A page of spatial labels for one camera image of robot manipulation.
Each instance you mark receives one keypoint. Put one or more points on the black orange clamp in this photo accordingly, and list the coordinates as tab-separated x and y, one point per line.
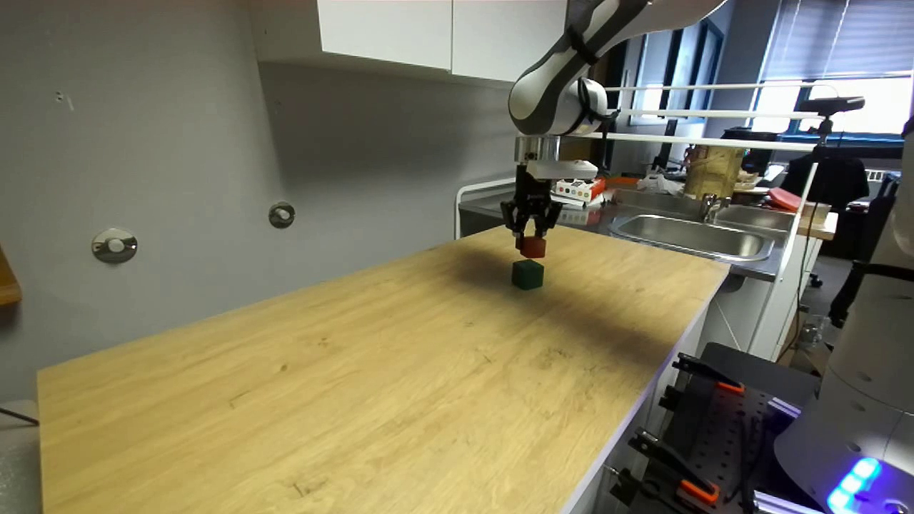
678	488
711	372

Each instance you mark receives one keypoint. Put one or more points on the red white box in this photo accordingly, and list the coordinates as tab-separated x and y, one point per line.
582	192

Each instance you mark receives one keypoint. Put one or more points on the green block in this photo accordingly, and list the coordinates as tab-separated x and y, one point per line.
528	275

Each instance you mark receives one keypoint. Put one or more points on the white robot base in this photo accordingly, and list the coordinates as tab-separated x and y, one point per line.
852	446

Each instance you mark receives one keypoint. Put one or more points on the black orange clamp lower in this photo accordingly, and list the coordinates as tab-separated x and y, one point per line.
678	488

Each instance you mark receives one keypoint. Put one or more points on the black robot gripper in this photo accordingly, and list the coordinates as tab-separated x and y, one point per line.
533	195

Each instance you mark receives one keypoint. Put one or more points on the round wall socket right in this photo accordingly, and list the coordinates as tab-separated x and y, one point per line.
282	215

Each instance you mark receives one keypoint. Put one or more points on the black orange clamp upper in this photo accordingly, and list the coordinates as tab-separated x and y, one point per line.
711	372

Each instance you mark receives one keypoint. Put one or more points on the beige jar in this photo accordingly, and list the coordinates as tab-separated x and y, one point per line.
713	169

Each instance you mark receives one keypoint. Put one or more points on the round wall socket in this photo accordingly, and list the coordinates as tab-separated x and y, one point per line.
116	246
282	215

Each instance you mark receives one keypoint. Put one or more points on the round wall socket left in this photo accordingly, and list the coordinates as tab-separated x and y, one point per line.
116	246

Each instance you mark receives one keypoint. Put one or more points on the white wall cabinet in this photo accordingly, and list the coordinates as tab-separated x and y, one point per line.
468	38

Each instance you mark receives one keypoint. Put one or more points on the stainless steel sink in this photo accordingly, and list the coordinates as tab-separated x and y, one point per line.
696	239

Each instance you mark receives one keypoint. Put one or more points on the black camera on stand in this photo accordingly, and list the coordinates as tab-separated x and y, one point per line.
829	106

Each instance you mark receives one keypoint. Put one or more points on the white metal rack frame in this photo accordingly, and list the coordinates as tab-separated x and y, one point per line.
798	228

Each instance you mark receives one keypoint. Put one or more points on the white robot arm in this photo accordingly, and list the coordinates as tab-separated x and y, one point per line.
556	96

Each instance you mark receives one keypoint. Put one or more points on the black perforated cart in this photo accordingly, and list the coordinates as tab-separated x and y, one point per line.
729	438

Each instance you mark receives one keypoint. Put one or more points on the orange block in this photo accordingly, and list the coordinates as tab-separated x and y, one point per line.
533	246

